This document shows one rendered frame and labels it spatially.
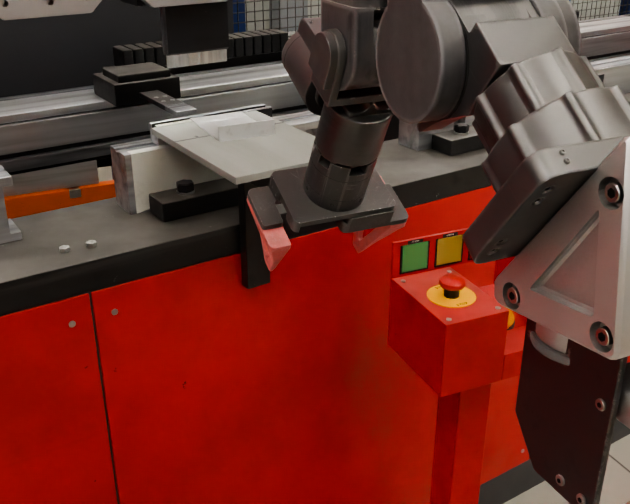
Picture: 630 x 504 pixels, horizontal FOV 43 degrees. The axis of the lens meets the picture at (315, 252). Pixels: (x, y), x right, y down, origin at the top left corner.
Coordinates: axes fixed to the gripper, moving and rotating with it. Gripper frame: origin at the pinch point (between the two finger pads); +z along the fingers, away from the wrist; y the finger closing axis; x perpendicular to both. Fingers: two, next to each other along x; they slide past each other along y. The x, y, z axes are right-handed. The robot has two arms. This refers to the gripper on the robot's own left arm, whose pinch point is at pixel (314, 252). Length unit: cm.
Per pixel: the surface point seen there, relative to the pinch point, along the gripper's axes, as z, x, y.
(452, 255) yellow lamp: 30, -16, -37
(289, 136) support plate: 16.2, -32.6, -12.8
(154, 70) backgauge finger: 29, -66, -3
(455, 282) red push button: 25.1, -8.0, -30.8
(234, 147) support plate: 15.4, -31.2, -3.9
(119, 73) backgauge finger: 29, -66, 3
